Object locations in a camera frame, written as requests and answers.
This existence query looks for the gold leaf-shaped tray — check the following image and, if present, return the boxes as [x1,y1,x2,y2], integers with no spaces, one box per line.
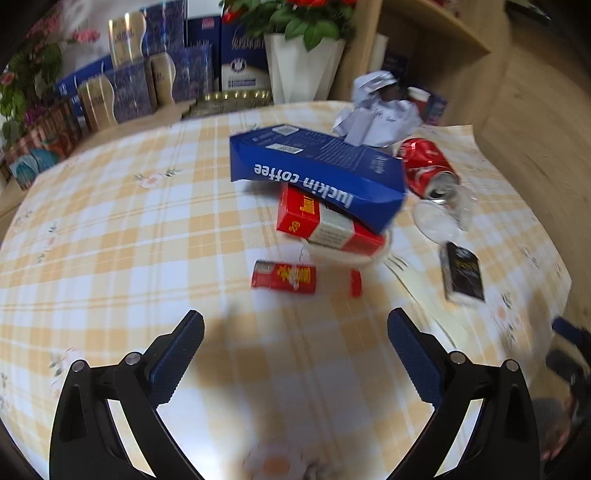
[182,89,274,118]

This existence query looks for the blue coffee box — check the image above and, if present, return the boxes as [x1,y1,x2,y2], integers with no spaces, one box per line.
[229,124,408,235]

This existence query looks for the dark blue carton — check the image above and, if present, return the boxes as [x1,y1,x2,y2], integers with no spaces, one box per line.
[187,16,222,49]

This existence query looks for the blue and white milk powder box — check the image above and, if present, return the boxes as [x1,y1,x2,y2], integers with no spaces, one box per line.
[219,21,271,92]

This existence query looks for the dark blue illustrated box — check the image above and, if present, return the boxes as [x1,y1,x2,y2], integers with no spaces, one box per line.
[381,48,409,79]

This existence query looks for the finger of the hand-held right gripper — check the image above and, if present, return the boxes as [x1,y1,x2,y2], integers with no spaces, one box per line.
[551,315,591,347]
[545,350,591,384]

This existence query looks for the clear plastic cup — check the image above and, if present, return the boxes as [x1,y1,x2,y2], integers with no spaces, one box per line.
[413,187,478,243]

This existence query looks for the newspaper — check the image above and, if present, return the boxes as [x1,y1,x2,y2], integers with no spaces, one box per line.
[333,70,423,147]

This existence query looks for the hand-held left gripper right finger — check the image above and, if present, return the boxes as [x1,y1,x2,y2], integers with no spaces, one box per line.
[387,307,542,480]

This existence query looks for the pink cherry blossom plant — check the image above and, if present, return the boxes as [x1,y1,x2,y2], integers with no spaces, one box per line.
[0,9,100,134]

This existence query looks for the red cigarette box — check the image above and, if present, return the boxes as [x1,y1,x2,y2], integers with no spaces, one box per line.
[276,184,386,257]

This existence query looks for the patterned planter box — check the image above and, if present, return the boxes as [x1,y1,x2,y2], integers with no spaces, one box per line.
[2,99,90,191]

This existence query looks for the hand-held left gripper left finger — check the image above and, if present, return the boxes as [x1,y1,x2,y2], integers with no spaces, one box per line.
[48,310,206,480]

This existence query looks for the small red box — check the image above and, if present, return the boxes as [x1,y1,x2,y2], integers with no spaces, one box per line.
[250,260,318,295]

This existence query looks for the red roses in white pot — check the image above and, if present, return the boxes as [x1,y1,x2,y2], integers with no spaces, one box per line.
[221,0,358,104]

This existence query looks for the light purple box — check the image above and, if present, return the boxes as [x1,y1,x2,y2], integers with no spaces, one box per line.
[422,92,450,126]

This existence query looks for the red soda can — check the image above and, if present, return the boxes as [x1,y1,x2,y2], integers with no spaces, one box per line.
[398,137,461,200]

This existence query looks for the blue and gold gift box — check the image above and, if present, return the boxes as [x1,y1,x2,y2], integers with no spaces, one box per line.
[150,44,214,104]
[76,60,158,132]
[107,0,188,68]

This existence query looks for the small black box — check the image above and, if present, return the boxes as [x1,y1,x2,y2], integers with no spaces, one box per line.
[438,241,486,304]

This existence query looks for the red paper cup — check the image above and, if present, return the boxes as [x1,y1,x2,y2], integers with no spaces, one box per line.
[407,87,430,114]

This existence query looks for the wooden shelf unit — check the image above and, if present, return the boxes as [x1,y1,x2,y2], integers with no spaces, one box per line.
[330,0,492,102]

